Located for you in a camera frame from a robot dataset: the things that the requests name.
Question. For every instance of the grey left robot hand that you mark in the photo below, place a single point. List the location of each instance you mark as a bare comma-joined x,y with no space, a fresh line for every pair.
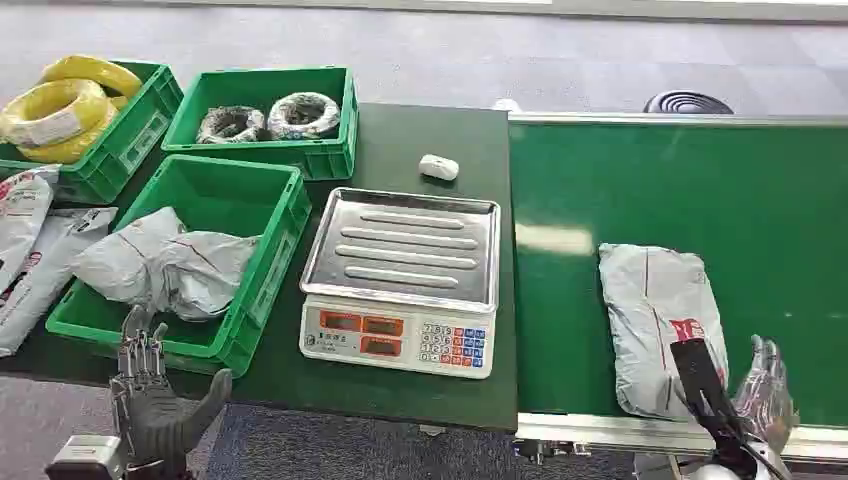
156,414

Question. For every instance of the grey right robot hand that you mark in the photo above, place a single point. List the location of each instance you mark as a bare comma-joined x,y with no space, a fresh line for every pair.
762,391

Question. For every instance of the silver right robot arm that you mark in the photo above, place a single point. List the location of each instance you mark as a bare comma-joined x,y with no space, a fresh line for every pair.
729,472

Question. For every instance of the grey plastic parcel red print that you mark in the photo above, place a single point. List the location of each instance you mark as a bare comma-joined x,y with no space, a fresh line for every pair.
652,311

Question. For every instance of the crumpled grey plastic parcel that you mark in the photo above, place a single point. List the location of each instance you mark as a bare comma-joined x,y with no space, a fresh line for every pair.
126,255
205,272

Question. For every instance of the white parcel bag red print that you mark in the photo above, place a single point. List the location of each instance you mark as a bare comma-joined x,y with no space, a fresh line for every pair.
40,278
20,218

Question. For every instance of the green conveyor belt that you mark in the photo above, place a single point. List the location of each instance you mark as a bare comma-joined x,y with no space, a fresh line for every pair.
696,199

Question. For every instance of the green crate with parcels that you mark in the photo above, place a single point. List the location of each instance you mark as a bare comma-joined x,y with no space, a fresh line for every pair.
212,199

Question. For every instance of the green crate with yellow coils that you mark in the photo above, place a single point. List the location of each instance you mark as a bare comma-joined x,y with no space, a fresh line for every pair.
132,142

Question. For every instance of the white electronic scale steel tray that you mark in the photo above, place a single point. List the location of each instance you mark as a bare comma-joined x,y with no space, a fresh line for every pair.
401,285

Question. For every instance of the black ribbed round object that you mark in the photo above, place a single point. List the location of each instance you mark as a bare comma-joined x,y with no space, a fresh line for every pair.
688,103

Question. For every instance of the green crate with grey coils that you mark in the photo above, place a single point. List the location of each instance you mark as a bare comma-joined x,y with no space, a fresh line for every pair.
265,86

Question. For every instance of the small white oval device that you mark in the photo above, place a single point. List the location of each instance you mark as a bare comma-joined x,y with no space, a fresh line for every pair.
438,167

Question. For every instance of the dark green table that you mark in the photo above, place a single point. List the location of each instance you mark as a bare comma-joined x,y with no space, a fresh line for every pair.
424,132

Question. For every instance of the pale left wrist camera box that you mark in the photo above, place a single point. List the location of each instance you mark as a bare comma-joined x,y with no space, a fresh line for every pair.
86,458

